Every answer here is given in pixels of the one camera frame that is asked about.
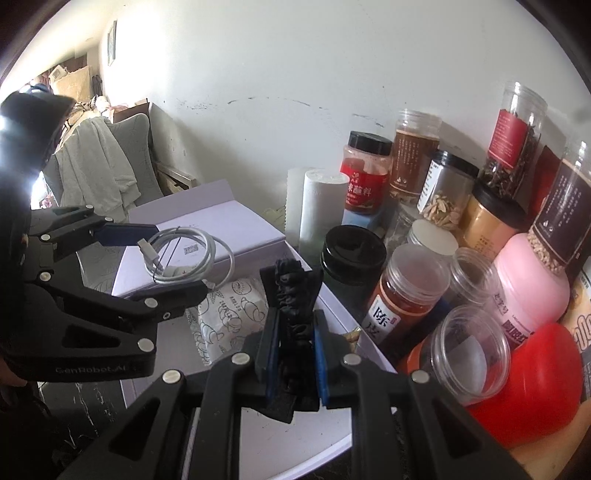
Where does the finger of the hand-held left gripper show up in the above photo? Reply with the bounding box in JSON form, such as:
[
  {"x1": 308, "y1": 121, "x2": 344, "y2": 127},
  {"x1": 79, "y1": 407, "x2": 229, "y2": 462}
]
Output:
[
  {"x1": 28, "y1": 205, "x2": 158, "y2": 273},
  {"x1": 23, "y1": 276, "x2": 209, "y2": 354}
]

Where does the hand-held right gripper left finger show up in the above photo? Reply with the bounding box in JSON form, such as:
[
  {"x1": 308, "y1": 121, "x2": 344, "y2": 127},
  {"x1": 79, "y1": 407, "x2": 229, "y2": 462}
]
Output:
[{"x1": 55, "y1": 309, "x2": 282, "y2": 480}]

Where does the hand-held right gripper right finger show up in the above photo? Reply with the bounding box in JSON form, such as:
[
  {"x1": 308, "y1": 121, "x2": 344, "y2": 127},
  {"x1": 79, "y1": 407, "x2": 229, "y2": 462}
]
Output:
[{"x1": 313, "y1": 310, "x2": 546, "y2": 480}]

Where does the white croissant-print snack packet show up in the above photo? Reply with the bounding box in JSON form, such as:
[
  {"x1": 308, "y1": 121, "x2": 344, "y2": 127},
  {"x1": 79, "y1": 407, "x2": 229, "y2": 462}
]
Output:
[{"x1": 186, "y1": 276, "x2": 269, "y2": 366}]

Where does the black hair scrunchie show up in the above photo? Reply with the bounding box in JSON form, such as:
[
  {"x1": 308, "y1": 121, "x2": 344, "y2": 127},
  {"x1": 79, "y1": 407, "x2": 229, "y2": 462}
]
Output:
[{"x1": 260, "y1": 258, "x2": 325, "y2": 424}]

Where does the white charging cable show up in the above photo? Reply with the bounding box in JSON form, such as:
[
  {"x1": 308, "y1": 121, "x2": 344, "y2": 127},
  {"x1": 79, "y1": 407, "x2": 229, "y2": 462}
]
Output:
[{"x1": 137, "y1": 226, "x2": 236, "y2": 285}]

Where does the pale lavender gift box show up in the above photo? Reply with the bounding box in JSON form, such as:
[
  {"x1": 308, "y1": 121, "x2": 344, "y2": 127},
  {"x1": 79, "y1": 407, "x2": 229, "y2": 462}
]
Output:
[{"x1": 111, "y1": 179, "x2": 399, "y2": 480}]

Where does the person's left hand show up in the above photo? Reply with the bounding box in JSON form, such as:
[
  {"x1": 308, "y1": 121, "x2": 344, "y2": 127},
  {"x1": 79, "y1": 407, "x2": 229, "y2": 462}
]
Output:
[{"x1": 0, "y1": 355, "x2": 28, "y2": 389}]

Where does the pale green garment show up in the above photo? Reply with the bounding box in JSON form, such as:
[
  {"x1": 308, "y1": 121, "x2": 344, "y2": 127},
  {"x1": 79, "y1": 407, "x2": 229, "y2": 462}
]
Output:
[{"x1": 54, "y1": 117, "x2": 142, "y2": 223}]

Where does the cardboard box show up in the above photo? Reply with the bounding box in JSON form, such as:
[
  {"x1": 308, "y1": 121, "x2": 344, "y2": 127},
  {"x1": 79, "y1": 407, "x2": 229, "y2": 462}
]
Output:
[{"x1": 47, "y1": 64, "x2": 92, "y2": 101}]

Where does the grey chair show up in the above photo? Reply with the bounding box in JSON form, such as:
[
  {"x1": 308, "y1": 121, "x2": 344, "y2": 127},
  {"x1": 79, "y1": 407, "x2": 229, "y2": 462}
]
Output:
[{"x1": 44, "y1": 112, "x2": 165, "y2": 223}]

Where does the orange-filled clear jar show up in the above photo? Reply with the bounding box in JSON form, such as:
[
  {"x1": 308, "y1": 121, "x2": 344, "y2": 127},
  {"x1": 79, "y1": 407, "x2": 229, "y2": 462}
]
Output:
[{"x1": 364, "y1": 244, "x2": 452, "y2": 357}]

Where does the wide clear jar red label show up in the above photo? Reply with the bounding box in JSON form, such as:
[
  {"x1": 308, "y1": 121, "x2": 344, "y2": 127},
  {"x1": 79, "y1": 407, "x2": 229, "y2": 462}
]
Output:
[{"x1": 396, "y1": 304, "x2": 512, "y2": 408}]

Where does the white paper roll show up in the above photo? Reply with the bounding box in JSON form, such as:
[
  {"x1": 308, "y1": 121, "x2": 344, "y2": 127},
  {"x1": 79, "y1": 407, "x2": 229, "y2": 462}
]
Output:
[{"x1": 298, "y1": 168, "x2": 351, "y2": 269}]

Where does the white lid jar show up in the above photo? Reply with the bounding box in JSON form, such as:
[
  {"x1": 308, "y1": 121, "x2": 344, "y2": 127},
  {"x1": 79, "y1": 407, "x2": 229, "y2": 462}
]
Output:
[{"x1": 406, "y1": 219, "x2": 459, "y2": 260}]

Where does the small empty clear jar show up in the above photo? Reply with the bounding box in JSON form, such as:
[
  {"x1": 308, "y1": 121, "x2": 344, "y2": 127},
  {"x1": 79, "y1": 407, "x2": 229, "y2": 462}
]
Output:
[{"x1": 449, "y1": 246, "x2": 498, "y2": 320}]

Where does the red label jar black lid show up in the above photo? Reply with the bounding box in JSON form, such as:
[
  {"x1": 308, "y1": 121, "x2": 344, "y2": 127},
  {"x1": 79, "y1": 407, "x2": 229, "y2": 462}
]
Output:
[{"x1": 342, "y1": 131, "x2": 394, "y2": 216}]

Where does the nut jar black lid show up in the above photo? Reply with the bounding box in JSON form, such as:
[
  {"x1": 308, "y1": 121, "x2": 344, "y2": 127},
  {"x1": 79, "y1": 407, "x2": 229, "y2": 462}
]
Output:
[{"x1": 417, "y1": 150, "x2": 482, "y2": 230}]

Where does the red canister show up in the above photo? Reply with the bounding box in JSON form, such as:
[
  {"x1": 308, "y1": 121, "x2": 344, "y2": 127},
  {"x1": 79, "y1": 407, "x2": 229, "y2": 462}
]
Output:
[{"x1": 465, "y1": 322, "x2": 583, "y2": 449}]

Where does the gold jar black lid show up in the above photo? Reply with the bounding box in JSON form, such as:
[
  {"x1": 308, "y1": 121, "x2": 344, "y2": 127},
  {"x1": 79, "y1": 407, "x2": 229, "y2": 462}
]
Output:
[{"x1": 461, "y1": 184, "x2": 528, "y2": 260}]

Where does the brown-filled jar clear lid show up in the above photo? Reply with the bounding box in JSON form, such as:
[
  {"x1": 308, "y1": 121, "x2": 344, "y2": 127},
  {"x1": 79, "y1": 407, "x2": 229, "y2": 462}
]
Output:
[{"x1": 387, "y1": 109, "x2": 443, "y2": 205}]

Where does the pink bottle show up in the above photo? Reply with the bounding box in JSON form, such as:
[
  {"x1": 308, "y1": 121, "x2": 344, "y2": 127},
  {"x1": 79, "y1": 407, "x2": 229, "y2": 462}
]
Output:
[{"x1": 493, "y1": 232, "x2": 572, "y2": 340}]

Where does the tall clear jar dark label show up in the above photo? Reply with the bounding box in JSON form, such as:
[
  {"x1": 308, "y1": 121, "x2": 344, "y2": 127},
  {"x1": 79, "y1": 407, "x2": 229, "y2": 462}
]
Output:
[{"x1": 526, "y1": 140, "x2": 591, "y2": 278}]

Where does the tall clear jar red label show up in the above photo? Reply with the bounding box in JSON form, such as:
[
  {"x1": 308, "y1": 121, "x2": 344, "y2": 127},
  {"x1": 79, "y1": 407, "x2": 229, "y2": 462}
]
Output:
[{"x1": 477, "y1": 82, "x2": 549, "y2": 200}]

